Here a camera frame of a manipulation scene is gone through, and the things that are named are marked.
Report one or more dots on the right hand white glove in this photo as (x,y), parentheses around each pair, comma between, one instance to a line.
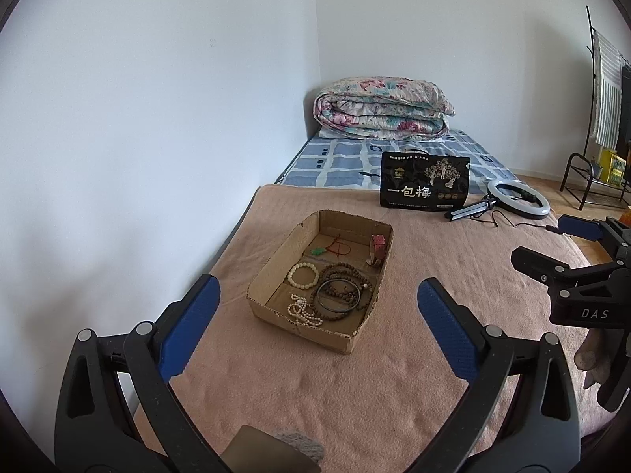
(593,358)

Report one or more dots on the brown cardboard box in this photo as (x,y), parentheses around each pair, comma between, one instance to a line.
(280,294)

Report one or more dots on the red ornament charm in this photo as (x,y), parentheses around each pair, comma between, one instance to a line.
(377,250)

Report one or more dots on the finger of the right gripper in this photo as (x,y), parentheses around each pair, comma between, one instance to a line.
(540,267)
(578,227)

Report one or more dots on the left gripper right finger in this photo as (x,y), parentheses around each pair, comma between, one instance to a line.
(518,412)

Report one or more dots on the folded floral quilt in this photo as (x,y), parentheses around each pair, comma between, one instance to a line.
(379,107)

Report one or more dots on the striped hanging cloth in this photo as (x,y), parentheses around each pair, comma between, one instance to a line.
(607,104)

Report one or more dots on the white ring light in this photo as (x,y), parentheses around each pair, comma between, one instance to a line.
(519,198)

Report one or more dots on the black snack bag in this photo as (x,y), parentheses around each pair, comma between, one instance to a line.
(419,181)

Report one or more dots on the black clothes rack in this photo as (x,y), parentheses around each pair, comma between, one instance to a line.
(582,171)

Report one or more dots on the black folded tripod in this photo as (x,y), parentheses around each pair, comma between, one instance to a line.
(468,211)

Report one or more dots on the blue bangle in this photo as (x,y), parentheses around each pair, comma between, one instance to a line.
(338,296)

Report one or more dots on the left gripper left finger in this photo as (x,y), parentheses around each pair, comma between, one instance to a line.
(116,410)

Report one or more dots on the dark hanging clothes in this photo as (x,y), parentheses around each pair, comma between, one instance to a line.
(624,136)

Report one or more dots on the brown wooden bead mala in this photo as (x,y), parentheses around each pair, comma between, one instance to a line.
(349,272)

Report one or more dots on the pink fleece blanket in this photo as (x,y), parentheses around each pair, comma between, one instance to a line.
(376,408)

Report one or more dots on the yellow green box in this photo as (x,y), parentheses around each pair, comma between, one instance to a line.
(612,168)

